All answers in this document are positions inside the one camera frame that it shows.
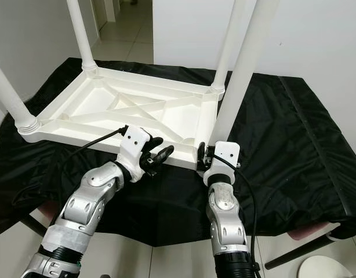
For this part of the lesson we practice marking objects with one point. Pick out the white plastic table top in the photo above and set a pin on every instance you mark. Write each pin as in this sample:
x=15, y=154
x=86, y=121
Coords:
x=85, y=104

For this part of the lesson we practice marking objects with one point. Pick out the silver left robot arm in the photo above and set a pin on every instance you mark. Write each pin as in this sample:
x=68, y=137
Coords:
x=91, y=197

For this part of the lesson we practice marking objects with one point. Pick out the white round base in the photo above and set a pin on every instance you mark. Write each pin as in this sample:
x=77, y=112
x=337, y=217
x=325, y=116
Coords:
x=324, y=268

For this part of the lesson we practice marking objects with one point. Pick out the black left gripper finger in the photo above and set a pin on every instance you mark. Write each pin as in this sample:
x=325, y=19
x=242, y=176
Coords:
x=155, y=142
x=163, y=154

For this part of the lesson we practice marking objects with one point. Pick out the black cloth table cover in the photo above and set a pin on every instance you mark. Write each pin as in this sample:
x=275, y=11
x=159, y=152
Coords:
x=311, y=174

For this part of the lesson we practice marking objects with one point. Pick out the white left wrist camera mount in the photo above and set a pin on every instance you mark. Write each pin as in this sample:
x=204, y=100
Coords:
x=134, y=139

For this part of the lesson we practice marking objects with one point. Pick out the white plastic table leg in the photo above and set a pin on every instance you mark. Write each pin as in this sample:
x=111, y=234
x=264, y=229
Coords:
x=224, y=52
x=10, y=92
x=244, y=75
x=80, y=35

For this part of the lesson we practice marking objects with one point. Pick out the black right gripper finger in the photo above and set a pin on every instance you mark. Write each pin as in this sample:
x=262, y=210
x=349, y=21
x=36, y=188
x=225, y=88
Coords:
x=200, y=153

